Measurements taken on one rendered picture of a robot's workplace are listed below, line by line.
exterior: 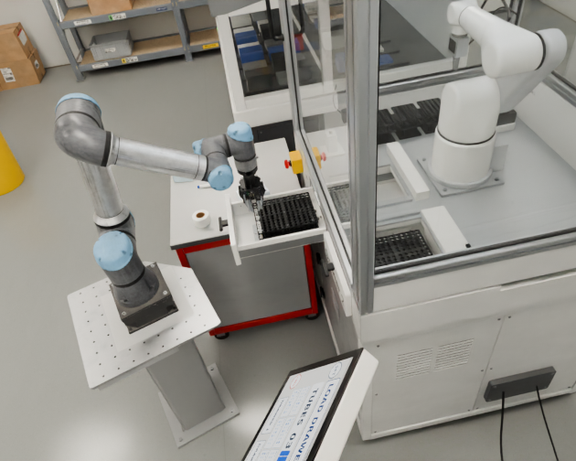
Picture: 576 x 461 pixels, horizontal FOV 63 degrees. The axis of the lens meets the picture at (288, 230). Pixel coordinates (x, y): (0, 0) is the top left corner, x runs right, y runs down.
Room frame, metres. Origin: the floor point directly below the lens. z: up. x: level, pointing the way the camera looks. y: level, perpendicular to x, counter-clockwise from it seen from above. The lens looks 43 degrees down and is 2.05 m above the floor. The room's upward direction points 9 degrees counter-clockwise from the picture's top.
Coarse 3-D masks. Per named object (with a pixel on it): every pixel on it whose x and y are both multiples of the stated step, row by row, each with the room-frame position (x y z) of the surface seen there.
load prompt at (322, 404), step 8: (328, 384) 0.48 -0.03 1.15; (336, 384) 0.46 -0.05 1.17; (328, 392) 0.45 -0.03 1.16; (320, 400) 0.45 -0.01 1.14; (328, 400) 0.43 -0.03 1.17; (320, 408) 0.43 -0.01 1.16; (312, 416) 0.42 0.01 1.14; (320, 416) 0.40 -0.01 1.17; (312, 424) 0.40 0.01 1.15; (304, 432) 0.39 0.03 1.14; (312, 432) 0.38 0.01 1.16; (304, 440) 0.37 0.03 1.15; (312, 440) 0.36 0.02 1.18; (296, 448) 0.36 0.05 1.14; (304, 448) 0.35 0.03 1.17; (296, 456) 0.34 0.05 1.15
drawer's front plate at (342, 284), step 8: (328, 232) 1.14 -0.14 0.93; (328, 240) 1.11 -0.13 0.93; (328, 248) 1.08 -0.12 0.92; (328, 256) 1.09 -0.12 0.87; (336, 256) 1.03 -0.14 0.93; (336, 264) 0.99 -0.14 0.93; (336, 272) 0.97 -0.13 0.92; (336, 280) 0.98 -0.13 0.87; (344, 280) 0.93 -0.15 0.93; (336, 288) 0.99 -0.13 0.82; (344, 288) 0.89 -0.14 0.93; (344, 296) 0.88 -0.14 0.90; (344, 304) 0.89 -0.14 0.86
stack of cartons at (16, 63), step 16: (0, 32) 5.12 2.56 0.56; (16, 32) 5.15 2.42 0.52; (0, 48) 5.06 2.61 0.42; (16, 48) 5.07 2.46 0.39; (32, 48) 5.31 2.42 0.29; (0, 64) 5.05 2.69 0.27; (16, 64) 5.06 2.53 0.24; (32, 64) 5.08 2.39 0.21; (0, 80) 5.05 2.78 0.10; (16, 80) 5.06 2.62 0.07; (32, 80) 5.06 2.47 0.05
